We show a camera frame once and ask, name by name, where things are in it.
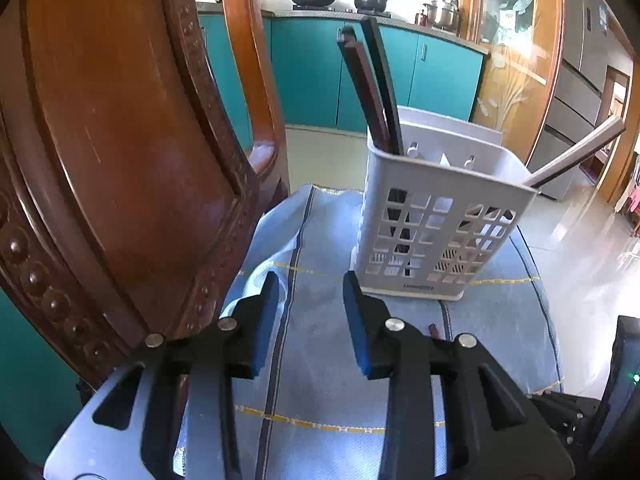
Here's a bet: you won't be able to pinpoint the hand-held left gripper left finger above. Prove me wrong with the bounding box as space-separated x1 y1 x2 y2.
42 270 281 480

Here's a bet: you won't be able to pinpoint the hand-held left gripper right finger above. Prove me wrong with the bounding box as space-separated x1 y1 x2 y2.
342 270 576 480

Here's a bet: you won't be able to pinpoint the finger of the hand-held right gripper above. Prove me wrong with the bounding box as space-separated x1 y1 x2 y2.
530 392 601 461

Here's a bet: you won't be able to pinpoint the white plastic utensil holder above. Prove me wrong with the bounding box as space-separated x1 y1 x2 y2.
350 106 538 302

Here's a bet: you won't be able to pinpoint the beige and brown chopstick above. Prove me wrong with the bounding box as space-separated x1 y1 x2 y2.
520 115 628 190

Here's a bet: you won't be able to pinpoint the dark brown chopstick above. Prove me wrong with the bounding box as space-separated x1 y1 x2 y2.
340 27 393 153
336 40 391 153

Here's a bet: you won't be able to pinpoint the black chopstick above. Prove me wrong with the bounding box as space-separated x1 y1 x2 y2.
360 16 406 157

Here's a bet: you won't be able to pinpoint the blue checked table cloth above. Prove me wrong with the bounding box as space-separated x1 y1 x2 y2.
172 184 563 480

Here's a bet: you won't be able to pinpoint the teal cabinet panel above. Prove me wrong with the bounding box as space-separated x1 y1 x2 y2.
0 287 83 461

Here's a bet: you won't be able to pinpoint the teal kitchen cabinets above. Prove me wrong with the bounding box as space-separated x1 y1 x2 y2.
197 12 488 133

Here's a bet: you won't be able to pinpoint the carved wooden chair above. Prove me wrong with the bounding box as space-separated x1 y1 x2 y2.
0 0 291 391

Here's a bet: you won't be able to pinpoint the grey refrigerator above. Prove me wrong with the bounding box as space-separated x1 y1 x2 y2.
525 0 633 201

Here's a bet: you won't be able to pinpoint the grey kitchen countertop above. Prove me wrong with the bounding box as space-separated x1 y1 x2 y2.
196 2 488 55

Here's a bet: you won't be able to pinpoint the wood framed glass door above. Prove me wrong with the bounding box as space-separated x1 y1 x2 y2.
460 0 566 161

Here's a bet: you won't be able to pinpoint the gas stove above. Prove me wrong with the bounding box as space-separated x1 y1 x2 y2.
292 4 393 17

